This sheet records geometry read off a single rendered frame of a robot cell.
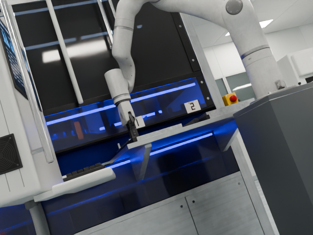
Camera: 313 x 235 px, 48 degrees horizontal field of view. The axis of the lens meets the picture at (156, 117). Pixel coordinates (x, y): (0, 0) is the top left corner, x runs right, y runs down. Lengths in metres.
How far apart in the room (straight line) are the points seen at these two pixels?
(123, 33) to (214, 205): 0.99
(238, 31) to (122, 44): 0.53
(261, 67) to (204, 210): 0.84
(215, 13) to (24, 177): 0.98
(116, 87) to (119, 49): 0.17
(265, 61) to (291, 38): 7.60
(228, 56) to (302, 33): 2.16
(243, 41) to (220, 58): 6.36
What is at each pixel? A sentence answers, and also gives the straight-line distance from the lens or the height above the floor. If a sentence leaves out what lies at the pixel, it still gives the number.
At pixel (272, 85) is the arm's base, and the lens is 1.40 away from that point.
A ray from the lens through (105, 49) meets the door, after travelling 1.97.
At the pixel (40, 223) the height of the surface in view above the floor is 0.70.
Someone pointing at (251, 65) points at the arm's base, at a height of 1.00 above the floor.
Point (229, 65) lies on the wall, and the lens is 7.83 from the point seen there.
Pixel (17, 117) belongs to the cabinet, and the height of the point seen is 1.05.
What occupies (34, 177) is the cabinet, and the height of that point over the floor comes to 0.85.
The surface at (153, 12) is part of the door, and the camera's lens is 2.14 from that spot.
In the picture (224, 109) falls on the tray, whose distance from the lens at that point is 1.61.
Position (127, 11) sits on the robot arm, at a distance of 1.67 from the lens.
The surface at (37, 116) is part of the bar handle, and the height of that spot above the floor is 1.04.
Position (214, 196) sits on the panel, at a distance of 1.93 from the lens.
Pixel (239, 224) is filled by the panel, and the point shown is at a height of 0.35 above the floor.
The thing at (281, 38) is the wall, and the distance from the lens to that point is 8.85.
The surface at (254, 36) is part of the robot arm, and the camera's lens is 1.44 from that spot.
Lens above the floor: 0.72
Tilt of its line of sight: 9 degrees up
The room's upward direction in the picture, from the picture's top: 19 degrees counter-clockwise
